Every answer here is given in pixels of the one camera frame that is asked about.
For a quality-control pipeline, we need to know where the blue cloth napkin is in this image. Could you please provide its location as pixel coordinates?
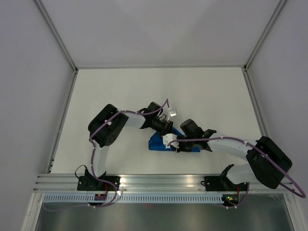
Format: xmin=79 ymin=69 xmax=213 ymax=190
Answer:
xmin=148 ymin=127 xmax=200 ymax=153

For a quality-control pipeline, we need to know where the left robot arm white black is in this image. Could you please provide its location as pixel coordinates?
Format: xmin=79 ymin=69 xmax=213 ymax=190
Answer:
xmin=88 ymin=100 xmax=177 ymax=191

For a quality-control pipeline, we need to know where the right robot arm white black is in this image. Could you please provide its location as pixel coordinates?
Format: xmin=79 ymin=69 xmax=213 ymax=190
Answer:
xmin=177 ymin=119 xmax=293 ymax=190

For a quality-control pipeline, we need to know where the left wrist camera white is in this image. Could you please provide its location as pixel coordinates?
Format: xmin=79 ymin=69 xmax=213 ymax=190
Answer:
xmin=167 ymin=107 xmax=177 ymax=119

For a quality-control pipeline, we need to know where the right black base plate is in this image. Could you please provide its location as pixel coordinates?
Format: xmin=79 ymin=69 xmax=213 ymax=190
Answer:
xmin=200 ymin=176 xmax=248 ymax=192

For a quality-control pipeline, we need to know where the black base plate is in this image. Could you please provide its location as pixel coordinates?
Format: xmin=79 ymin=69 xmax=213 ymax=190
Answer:
xmin=77 ymin=174 xmax=120 ymax=192
xmin=200 ymin=176 xmax=248 ymax=192

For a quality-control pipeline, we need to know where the right aluminium frame post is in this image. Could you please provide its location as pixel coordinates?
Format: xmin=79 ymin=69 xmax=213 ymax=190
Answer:
xmin=243 ymin=0 xmax=289 ymax=174

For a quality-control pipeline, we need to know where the aluminium frame post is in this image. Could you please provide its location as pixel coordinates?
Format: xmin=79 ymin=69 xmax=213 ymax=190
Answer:
xmin=32 ymin=0 xmax=79 ymax=174
xmin=243 ymin=0 xmax=289 ymax=174

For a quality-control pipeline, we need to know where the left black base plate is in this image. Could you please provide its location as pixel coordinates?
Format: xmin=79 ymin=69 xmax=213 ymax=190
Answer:
xmin=77 ymin=174 xmax=120 ymax=192

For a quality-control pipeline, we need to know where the aluminium front rail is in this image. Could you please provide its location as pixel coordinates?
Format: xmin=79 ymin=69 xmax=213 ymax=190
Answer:
xmin=33 ymin=173 xmax=296 ymax=193

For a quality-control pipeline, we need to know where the white slotted cable duct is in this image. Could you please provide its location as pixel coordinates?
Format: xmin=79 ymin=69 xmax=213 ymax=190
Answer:
xmin=43 ymin=193 xmax=223 ymax=204

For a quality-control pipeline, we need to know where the left aluminium frame post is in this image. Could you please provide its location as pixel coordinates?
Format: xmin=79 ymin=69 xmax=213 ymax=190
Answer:
xmin=32 ymin=0 xmax=79 ymax=174

